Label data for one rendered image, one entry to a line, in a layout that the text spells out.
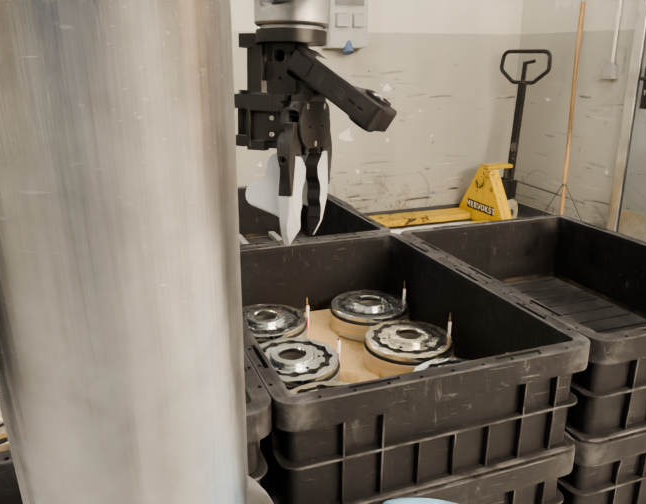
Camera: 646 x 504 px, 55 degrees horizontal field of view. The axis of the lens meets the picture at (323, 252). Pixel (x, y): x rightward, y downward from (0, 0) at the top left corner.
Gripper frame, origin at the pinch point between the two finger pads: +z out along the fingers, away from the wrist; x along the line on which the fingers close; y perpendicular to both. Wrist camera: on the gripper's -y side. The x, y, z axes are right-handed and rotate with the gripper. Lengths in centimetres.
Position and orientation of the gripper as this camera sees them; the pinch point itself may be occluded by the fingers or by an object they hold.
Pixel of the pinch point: (306, 228)
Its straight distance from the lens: 66.4
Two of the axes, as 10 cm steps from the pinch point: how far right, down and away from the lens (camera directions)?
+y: -9.1, -1.2, 3.9
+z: -0.3, 9.7, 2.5
